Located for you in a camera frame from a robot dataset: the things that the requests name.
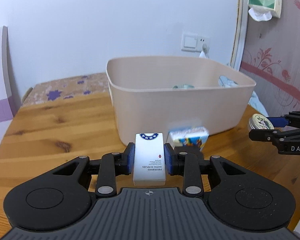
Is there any dark brown cube block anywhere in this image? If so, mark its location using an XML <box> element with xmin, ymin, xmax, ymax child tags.
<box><xmin>174</xmin><ymin>146</ymin><xmax>204</xmax><ymax>159</ymax></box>

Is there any round floral metal tin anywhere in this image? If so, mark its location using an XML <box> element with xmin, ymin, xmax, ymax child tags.
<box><xmin>248</xmin><ymin>113</ymin><xmax>274</xmax><ymax>130</ymax></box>

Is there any colourful tissue pack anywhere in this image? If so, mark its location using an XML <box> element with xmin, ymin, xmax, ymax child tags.
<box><xmin>166</xmin><ymin>127</ymin><xmax>209</xmax><ymax>152</ymax></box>

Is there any white small cardboard box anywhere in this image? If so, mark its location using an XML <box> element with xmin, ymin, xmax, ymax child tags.
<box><xmin>133</xmin><ymin>133</ymin><xmax>166</xmax><ymax>186</ymax></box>

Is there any green checkered scrunchie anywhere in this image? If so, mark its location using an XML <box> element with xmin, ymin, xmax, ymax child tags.
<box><xmin>173</xmin><ymin>84</ymin><xmax>195</xmax><ymax>89</ymax></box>

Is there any beige plastic storage bin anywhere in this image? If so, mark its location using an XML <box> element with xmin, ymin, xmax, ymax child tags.
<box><xmin>106</xmin><ymin>56</ymin><xmax>256</xmax><ymax>144</ymax></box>

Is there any floral bedside cabinet top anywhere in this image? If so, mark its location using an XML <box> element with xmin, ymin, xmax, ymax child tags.
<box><xmin>23</xmin><ymin>73</ymin><xmax>108</xmax><ymax>106</ymax></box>

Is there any white wall plug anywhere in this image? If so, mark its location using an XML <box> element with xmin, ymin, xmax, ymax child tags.
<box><xmin>199</xmin><ymin>43</ymin><xmax>210</xmax><ymax>59</ymax></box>

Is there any white wall switch socket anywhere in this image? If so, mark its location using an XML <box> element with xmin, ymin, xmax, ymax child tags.
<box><xmin>181</xmin><ymin>32</ymin><xmax>210</xmax><ymax>53</ymax></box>

